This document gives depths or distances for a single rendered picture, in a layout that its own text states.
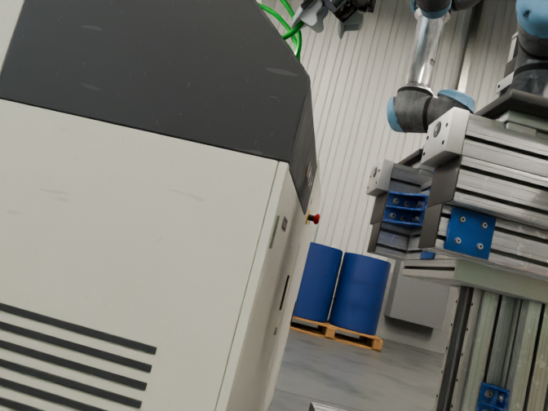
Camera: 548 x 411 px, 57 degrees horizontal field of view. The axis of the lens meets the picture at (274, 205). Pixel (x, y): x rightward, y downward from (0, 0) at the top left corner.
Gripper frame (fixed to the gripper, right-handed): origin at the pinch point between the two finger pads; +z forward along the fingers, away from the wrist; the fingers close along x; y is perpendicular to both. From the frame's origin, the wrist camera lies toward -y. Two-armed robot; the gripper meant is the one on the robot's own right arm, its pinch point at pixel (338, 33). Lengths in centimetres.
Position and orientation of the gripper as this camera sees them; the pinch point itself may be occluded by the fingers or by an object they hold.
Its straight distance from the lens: 134.6
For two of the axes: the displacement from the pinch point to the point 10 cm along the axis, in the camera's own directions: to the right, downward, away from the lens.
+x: 1.1, 1.4, 9.8
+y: 9.7, 2.2, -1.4
